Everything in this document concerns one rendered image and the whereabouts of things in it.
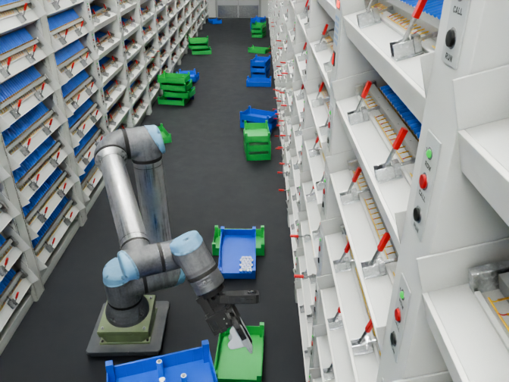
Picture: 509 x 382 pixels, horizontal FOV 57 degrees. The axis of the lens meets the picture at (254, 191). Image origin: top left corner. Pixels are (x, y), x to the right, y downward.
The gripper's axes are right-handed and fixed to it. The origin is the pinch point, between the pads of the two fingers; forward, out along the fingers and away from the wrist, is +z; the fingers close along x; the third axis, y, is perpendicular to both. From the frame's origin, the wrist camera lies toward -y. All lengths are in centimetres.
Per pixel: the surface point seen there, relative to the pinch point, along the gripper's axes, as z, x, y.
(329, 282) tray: -2.9, -7.6, -28.3
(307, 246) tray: -2, -62, -30
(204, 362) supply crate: 1.2, -8.9, 16.9
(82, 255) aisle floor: -41, -141, 85
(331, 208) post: -24.3, 2.5, -38.1
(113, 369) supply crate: -12.6, -0.9, 38.3
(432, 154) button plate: -40, 81, -41
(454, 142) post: -41, 86, -42
